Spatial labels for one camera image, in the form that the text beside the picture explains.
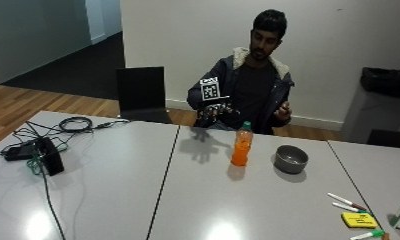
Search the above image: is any yellow sticky note pad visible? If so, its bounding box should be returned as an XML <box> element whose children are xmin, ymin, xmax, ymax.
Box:
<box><xmin>340</xmin><ymin>211</ymin><xmax>380</xmax><ymax>230</ymax></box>

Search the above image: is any white marker with green band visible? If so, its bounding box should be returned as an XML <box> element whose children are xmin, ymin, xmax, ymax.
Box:
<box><xmin>349</xmin><ymin>229</ymin><xmax>387</xmax><ymax>240</ymax></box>

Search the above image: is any green cable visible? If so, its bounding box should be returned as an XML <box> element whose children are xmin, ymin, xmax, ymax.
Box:
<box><xmin>26</xmin><ymin>141</ymin><xmax>70</xmax><ymax>176</ymax></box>

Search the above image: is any white cube of black markers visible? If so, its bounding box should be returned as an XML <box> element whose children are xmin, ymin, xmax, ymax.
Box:
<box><xmin>199</xmin><ymin>76</ymin><xmax>231</xmax><ymax>102</ymax></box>

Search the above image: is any grey bin with black bag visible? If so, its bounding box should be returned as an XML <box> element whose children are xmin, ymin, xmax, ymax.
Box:
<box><xmin>340</xmin><ymin>66</ymin><xmax>400</xmax><ymax>144</ymax></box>

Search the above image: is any black electronic box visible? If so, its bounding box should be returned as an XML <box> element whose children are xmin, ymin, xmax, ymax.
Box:
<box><xmin>34</xmin><ymin>136</ymin><xmax>66</xmax><ymax>177</ymax></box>

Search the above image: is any long black cable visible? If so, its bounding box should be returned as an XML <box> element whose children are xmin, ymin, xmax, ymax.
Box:
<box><xmin>11</xmin><ymin>120</ymin><xmax>68</xmax><ymax>240</ymax></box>

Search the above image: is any coiled black cable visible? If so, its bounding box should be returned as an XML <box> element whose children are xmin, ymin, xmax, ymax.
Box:
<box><xmin>58</xmin><ymin>116</ymin><xmax>131</xmax><ymax>133</ymax></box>

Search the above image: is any dark chair back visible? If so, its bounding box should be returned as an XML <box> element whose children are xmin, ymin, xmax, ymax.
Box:
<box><xmin>367</xmin><ymin>128</ymin><xmax>400</xmax><ymax>150</ymax></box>

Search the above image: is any black chair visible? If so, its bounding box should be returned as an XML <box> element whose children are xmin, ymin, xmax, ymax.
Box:
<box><xmin>115</xmin><ymin>66</ymin><xmax>174</xmax><ymax>125</ymax></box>

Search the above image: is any orange soda bottle green cap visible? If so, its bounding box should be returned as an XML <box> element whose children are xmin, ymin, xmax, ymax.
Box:
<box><xmin>229</xmin><ymin>120</ymin><xmax>255</xmax><ymax>167</ymax></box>

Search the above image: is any black flat device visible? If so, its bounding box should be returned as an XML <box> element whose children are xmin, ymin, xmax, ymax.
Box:
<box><xmin>3</xmin><ymin>142</ymin><xmax>40</xmax><ymax>162</ymax></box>

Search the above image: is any grey bowl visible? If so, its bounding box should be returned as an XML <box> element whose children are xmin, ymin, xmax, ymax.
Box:
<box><xmin>273</xmin><ymin>144</ymin><xmax>309</xmax><ymax>175</ymax></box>

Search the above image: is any the person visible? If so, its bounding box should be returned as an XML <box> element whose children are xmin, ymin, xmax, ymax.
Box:
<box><xmin>186</xmin><ymin>9</ymin><xmax>296</xmax><ymax>136</ymax></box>

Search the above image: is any white marker green cap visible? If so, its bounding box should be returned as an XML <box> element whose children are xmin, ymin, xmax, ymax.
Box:
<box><xmin>331</xmin><ymin>202</ymin><xmax>368</xmax><ymax>214</ymax></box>

